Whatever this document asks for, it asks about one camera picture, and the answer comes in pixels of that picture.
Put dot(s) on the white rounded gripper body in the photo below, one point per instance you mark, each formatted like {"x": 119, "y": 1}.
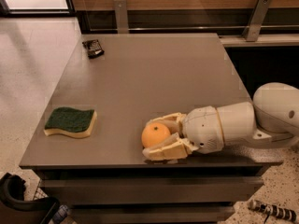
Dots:
{"x": 202, "y": 130}

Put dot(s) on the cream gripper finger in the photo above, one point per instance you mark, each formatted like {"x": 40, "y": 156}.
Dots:
{"x": 172, "y": 148}
{"x": 172, "y": 121}

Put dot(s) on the orange fruit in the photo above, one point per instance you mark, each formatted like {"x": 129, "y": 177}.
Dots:
{"x": 154, "y": 134}

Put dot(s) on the black curved robot base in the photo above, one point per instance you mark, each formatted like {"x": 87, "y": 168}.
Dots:
{"x": 15, "y": 210}

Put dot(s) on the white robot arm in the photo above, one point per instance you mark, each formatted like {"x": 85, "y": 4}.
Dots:
{"x": 271, "y": 120}

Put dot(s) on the dark rxbar chocolate wrapper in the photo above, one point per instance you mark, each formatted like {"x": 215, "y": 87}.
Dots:
{"x": 93, "y": 48}

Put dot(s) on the grey cabinet with drawers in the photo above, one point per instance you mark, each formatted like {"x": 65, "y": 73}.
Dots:
{"x": 105, "y": 178}

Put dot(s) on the grey side shelf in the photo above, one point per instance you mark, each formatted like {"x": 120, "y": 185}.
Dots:
{"x": 234, "y": 41}

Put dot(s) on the green and yellow sponge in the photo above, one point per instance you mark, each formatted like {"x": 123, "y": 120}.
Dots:
{"x": 70, "y": 122}

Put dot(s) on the black white striped cylinder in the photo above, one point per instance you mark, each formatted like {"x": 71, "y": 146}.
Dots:
{"x": 274, "y": 211}

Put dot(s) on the right metal wall bracket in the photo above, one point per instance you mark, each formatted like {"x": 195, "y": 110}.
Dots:
{"x": 252, "y": 30}

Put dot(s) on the metal wall bracket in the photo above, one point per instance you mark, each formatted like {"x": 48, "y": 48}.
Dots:
{"x": 252, "y": 30}
{"x": 121, "y": 16}

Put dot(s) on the left metal wall bracket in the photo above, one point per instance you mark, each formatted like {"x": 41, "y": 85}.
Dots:
{"x": 121, "y": 16}

